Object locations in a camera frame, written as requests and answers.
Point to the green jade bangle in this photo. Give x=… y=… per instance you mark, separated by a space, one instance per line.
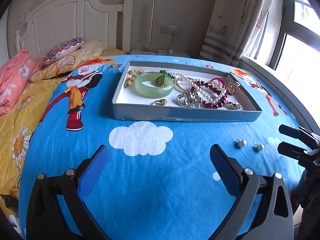
x=144 y=85

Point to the striped printed curtain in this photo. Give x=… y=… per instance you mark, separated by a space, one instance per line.
x=233 y=26

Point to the folded pink quilt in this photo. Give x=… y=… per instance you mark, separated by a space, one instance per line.
x=15 y=75

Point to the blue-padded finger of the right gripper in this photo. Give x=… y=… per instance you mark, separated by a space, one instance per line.
x=291 y=131
x=293 y=151

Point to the white wooden headboard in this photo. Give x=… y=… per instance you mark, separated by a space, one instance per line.
x=57 y=21

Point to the gold bangle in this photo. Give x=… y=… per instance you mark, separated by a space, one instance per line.
x=177 y=83

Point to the pearl earring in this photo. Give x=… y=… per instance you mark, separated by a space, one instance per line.
x=259 y=147
x=240 y=143

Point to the wall power socket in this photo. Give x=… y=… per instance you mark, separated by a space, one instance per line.
x=169 y=30

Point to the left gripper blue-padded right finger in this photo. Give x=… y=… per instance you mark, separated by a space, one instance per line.
x=262 y=208

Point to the blue cartoon blanket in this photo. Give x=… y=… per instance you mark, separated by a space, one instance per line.
x=159 y=182

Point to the flower enamel safety-pin brooch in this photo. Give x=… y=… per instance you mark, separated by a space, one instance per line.
x=233 y=106

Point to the grey cardboard jewelry tray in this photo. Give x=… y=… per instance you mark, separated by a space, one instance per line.
x=204 y=101

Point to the gold openwork ball ornament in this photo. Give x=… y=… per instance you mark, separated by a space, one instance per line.
x=233 y=88

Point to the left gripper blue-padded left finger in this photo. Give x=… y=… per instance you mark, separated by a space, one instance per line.
x=45 y=218

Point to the green teardrop pendant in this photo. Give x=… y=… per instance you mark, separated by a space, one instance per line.
x=159 y=81

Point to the dark framed window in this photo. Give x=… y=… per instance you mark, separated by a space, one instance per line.
x=300 y=20

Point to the white bedside table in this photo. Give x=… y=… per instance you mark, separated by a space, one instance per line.
x=160 y=53

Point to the slim white floor lamp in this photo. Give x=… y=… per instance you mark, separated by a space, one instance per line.
x=145 y=47

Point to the embroidered round pillow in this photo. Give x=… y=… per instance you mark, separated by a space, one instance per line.
x=63 y=50

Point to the yellow floral bed sheet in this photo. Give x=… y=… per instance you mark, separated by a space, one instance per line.
x=17 y=127

